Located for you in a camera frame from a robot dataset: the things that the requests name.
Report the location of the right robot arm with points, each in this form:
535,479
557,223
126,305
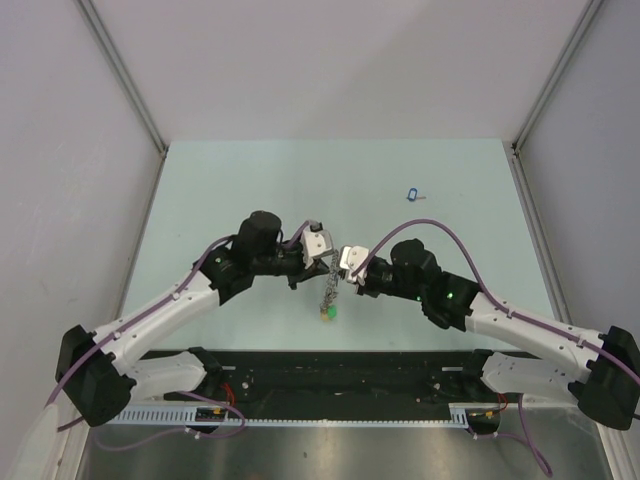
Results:
596,371

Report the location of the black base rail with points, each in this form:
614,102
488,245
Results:
374,387

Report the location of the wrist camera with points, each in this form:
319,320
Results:
351,264
316,243

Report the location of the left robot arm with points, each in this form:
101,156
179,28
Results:
104,370

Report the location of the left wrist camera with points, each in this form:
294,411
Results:
316,243

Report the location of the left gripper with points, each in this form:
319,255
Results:
318,267

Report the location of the white slotted cable duct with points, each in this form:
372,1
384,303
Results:
209,416

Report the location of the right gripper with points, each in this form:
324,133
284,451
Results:
363,284

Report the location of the dark blue tagged key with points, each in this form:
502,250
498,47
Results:
413,195

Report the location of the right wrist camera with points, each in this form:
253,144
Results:
351,264

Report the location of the metal disc keyring holder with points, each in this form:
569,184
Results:
331,288

